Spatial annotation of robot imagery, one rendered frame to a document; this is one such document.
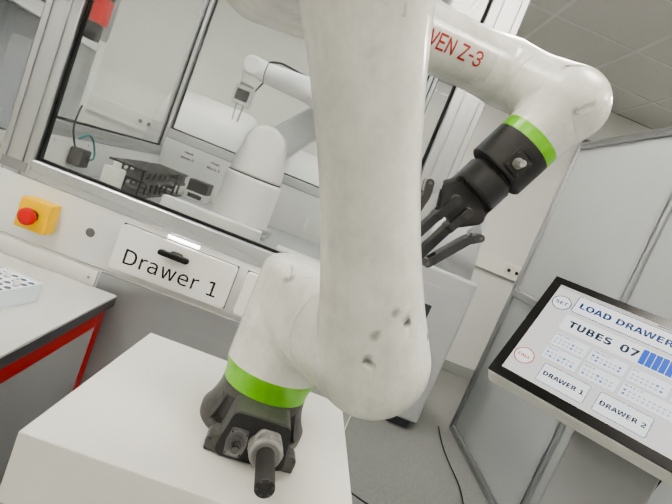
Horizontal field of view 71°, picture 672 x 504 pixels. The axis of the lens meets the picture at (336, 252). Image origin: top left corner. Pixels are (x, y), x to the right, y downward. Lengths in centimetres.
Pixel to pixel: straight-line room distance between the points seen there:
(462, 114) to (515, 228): 354
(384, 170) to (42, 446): 44
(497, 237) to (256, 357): 412
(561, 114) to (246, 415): 56
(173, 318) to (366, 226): 88
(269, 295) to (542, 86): 47
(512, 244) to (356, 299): 428
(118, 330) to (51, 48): 67
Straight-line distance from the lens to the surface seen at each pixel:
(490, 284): 469
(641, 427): 106
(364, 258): 43
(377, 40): 39
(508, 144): 70
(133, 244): 121
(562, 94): 73
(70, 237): 129
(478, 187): 69
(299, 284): 57
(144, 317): 126
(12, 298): 106
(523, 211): 471
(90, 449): 59
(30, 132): 133
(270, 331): 60
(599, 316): 118
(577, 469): 117
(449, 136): 118
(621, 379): 110
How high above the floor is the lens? 118
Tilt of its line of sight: 7 degrees down
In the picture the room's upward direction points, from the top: 22 degrees clockwise
